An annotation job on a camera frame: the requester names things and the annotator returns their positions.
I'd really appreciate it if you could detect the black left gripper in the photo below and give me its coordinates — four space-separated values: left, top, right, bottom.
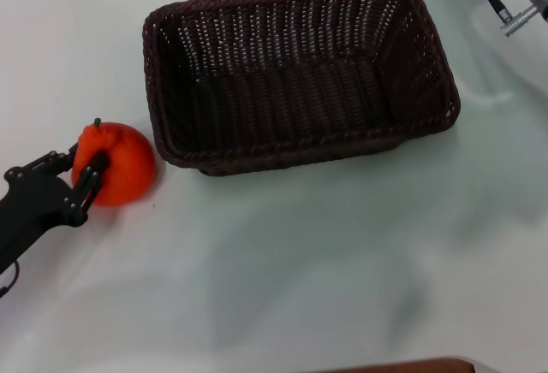
0 141 111 276

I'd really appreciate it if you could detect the dark brown woven basket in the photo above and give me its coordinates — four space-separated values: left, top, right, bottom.
141 0 462 177

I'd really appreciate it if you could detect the orange tangerine toy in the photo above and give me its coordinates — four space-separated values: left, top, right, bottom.
70 117 157 208

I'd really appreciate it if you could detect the dark red thin cable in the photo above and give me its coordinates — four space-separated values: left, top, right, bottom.
0 260 21 299

